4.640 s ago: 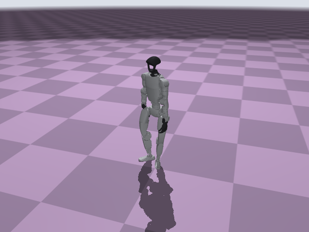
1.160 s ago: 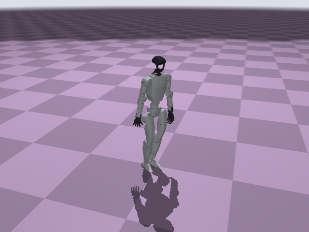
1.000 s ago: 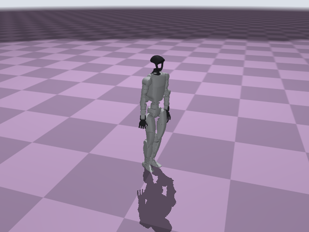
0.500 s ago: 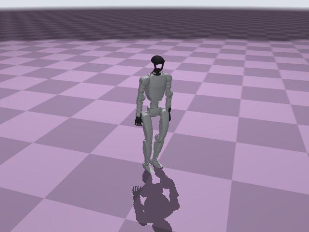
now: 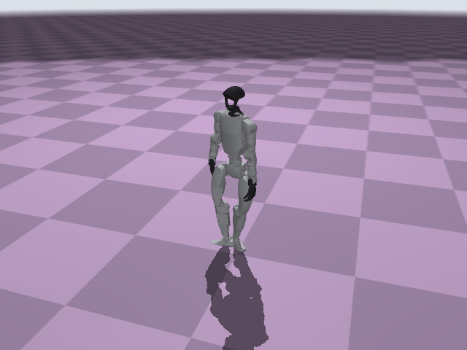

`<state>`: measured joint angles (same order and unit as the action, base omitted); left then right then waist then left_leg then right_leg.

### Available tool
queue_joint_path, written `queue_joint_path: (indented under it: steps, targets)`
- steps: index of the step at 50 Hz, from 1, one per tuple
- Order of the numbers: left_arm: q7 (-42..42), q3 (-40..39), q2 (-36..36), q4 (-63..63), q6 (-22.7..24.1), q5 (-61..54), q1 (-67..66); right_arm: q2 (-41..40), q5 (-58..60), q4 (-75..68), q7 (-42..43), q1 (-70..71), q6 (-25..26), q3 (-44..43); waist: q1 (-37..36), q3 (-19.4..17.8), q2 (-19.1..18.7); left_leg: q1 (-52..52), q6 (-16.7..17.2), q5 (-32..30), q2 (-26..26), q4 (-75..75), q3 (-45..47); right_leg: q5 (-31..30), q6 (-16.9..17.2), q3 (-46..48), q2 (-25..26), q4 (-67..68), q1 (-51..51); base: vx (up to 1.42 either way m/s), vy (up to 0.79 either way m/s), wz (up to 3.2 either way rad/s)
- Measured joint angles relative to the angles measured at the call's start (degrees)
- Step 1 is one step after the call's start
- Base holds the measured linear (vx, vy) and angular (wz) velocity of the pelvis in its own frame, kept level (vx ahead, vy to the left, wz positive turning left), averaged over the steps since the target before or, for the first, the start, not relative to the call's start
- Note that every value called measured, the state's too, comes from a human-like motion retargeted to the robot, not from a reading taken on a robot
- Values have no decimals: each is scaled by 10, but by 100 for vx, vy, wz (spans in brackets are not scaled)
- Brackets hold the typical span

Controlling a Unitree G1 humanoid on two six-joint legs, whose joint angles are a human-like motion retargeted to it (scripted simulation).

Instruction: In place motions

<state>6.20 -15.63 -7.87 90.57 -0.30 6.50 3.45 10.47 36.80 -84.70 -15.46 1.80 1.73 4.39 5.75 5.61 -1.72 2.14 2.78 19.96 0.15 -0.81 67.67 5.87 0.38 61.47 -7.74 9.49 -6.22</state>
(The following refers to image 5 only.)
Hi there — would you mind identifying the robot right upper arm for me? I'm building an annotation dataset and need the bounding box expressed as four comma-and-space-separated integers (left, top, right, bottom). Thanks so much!
210, 110, 225, 144

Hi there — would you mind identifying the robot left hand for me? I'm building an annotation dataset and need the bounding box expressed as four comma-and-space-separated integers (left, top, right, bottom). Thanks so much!
244, 179, 257, 202

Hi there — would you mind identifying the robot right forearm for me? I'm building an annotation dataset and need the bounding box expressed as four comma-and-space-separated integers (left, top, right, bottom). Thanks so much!
208, 140, 220, 163

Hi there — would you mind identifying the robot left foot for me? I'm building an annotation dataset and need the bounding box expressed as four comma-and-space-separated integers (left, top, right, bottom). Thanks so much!
230, 236, 246, 252

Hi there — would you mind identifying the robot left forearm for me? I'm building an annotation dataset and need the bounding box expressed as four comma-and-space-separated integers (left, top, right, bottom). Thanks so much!
247, 151, 258, 184

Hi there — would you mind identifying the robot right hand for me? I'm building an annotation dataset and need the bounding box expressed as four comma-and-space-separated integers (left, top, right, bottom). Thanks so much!
209, 159, 216, 175

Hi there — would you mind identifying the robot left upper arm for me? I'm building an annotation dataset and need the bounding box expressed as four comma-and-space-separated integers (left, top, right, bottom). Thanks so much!
242, 119, 257, 160

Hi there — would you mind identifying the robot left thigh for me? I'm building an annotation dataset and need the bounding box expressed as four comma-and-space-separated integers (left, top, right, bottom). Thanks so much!
233, 170, 252, 217

